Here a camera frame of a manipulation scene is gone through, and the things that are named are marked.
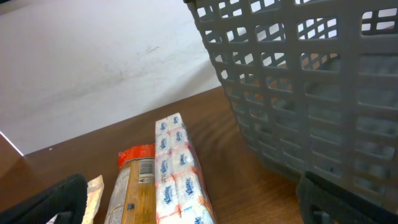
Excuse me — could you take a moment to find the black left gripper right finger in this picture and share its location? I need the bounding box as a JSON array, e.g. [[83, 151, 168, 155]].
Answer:
[[297, 171, 397, 223]]

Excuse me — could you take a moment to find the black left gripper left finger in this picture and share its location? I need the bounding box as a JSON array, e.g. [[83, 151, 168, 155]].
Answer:
[[1, 174, 88, 224]]

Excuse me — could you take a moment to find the tan clear plastic bag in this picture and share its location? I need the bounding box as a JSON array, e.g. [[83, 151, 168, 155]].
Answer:
[[46, 175, 105, 224]]

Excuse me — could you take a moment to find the orange pasta packet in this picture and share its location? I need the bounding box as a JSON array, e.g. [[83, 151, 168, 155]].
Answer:
[[104, 144, 156, 224]]

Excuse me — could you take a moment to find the Kleenex tissue multipack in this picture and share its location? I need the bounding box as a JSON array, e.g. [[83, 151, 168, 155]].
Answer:
[[154, 113, 217, 224]]

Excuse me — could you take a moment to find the grey plastic basket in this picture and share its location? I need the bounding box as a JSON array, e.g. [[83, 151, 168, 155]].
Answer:
[[186, 0, 397, 213]]

